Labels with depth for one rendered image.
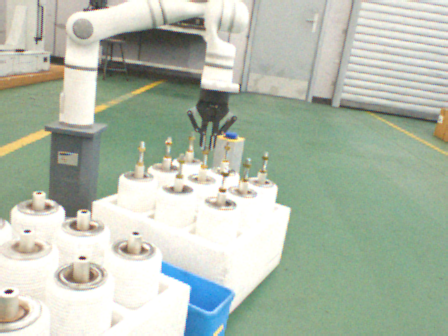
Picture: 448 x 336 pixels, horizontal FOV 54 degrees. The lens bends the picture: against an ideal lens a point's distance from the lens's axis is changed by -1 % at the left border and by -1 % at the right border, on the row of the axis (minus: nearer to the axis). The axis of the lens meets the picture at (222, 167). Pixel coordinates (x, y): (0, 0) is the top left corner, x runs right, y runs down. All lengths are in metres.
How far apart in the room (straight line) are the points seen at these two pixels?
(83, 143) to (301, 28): 5.15
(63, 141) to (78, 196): 0.17
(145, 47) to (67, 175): 5.07
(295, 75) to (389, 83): 1.28
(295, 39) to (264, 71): 0.59
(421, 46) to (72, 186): 5.72
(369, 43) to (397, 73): 0.57
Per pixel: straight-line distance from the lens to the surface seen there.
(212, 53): 1.08
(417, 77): 6.61
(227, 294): 0.95
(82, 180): 1.39
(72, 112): 1.36
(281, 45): 6.24
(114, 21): 1.32
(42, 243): 0.77
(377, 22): 6.42
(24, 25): 4.73
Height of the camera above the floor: 0.60
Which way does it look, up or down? 16 degrees down
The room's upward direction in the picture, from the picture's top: 9 degrees clockwise
